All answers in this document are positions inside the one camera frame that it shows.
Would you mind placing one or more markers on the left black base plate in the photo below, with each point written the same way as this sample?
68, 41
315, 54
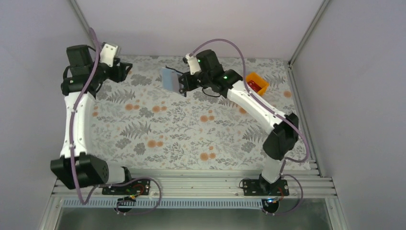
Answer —
135, 188

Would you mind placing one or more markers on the grey slotted cable duct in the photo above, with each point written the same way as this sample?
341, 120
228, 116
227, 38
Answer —
217, 203

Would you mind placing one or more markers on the floral table mat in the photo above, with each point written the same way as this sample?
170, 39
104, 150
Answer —
138, 124

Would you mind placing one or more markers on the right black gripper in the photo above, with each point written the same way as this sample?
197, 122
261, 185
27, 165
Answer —
187, 83

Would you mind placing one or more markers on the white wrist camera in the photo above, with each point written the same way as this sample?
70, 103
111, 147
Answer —
194, 64
108, 53

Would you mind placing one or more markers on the black card holder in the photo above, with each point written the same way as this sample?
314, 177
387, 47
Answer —
170, 79

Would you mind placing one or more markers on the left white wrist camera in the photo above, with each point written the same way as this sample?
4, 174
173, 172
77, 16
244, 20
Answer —
108, 53

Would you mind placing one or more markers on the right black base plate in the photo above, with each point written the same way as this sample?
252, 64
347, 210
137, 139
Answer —
257, 187

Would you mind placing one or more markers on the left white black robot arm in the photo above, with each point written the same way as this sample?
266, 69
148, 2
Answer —
82, 80

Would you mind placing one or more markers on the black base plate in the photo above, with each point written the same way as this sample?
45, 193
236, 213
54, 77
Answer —
135, 188
257, 187

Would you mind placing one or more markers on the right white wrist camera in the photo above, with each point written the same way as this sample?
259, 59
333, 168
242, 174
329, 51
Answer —
194, 64

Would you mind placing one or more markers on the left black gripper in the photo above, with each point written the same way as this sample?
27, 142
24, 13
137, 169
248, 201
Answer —
120, 74

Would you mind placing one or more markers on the orange plastic bin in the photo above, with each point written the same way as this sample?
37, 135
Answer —
259, 80

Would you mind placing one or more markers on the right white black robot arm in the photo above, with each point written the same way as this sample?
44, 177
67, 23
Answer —
207, 72

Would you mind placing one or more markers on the aluminium rail frame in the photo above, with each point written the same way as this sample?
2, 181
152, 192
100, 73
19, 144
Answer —
225, 183

